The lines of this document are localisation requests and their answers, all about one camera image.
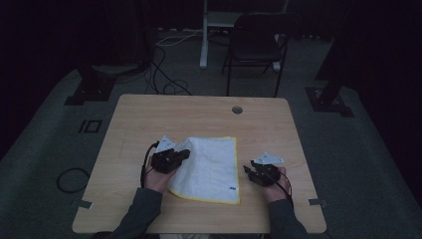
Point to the person's right hand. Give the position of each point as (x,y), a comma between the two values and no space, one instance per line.
(275,192)

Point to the black folding chair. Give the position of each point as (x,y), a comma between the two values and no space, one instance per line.
(257,46)

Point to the grey tape strip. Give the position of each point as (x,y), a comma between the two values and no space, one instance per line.
(317,201)
(85,204)

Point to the white towel with yellow edge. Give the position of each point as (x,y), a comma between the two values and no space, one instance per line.
(212,169)

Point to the person's left hand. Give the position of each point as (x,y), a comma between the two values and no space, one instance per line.
(157,181)

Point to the white desk frame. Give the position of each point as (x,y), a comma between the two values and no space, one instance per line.
(207,33)

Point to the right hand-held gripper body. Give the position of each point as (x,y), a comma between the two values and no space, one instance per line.
(267,172)

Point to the grey table grommet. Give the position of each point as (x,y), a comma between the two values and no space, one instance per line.
(237,110)

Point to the black stand with base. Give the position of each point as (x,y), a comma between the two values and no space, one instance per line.
(91,88)
(328,96)

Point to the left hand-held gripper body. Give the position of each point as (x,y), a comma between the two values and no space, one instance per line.
(166,157)

